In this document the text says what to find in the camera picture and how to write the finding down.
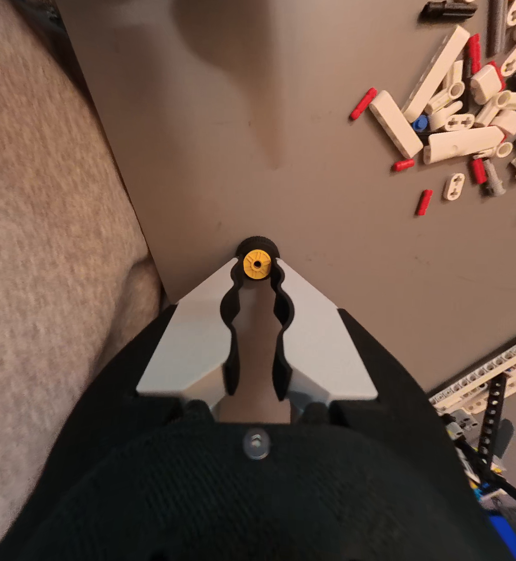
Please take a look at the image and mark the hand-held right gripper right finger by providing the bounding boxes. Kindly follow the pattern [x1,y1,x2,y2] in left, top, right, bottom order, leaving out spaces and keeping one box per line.
[272,259,379,402]

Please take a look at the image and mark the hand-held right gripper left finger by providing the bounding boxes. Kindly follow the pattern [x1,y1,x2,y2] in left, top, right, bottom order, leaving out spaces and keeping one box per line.
[135,258,241,397]

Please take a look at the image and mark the yellow lego wheel hub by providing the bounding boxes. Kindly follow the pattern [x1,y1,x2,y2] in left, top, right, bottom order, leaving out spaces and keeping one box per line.
[243,250,272,280]

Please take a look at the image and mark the black lego tyre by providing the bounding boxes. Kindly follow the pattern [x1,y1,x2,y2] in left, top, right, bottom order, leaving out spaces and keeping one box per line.
[235,236,281,285]

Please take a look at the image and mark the lego airplane model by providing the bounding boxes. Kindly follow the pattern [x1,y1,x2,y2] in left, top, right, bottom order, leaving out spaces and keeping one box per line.
[429,333,516,518]

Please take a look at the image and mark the white curved lego panel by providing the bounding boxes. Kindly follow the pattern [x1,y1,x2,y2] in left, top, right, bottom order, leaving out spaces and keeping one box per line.
[422,126,506,165]

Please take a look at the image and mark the scattered small lego pieces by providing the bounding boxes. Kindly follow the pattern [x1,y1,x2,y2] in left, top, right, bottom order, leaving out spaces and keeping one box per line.
[349,0,516,224]

